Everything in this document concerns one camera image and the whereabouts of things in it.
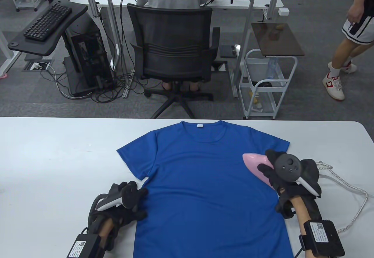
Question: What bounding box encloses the person's left hand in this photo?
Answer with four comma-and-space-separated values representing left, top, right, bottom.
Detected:
89, 181, 148, 230

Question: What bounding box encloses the person's right hand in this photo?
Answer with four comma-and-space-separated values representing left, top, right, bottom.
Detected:
257, 149, 322, 219

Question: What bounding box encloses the pink electric iron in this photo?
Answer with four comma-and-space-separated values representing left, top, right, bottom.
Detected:
243, 152, 276, 190

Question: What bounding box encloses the white braided iron cord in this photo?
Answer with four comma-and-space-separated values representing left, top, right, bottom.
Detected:
316, 160, 369, 233

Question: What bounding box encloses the blue t-shirt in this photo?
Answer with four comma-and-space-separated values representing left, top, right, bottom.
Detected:
117, 120, 294, 258

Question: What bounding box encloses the person's left forearm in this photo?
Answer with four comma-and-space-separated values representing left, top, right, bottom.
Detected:
95, 219, 119, 251

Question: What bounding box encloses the black white controller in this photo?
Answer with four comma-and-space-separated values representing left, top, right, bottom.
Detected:
274, 154, 322, 198
89, 184, 138, 232

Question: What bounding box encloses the black wrist sensor box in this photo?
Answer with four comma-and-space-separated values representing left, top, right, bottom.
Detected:
67, 234, 105, 258
299, 220, 345, 257

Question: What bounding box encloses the small yellow item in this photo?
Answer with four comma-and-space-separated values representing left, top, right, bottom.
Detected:
248, 91, 262, 109

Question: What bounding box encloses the white table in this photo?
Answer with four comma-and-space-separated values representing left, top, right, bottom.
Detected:
0, 117, 374, 258

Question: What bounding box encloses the clear plastic water bottle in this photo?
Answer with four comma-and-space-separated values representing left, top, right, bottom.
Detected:
265, 57, 278, 80

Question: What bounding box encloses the white rolling cart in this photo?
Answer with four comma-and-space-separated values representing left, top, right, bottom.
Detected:
239, 49, 298, 120

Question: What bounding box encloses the brown cart top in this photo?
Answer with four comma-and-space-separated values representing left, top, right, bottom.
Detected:
251, 22, 305, 57

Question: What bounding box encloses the black computer tower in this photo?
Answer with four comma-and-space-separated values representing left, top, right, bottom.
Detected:
63, 22, 117, 97

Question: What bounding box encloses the floor socket box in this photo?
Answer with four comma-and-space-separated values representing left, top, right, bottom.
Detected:
23, 60, 54, 72

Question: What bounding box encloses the black mesh office chair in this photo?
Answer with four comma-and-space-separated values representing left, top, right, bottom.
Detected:
127, 3, 228, 119

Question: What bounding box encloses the black keyboard tray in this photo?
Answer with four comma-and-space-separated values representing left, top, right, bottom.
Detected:
8, 1, 89, 56

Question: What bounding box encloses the black keyboard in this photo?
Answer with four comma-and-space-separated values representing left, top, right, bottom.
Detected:
23, 3, 72, 41

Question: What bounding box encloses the white power strip cable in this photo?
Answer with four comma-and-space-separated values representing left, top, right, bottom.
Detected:
318, 173, 374, 198

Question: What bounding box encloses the black cable bundle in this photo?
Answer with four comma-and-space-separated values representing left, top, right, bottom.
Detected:
41, 62, 146, 104

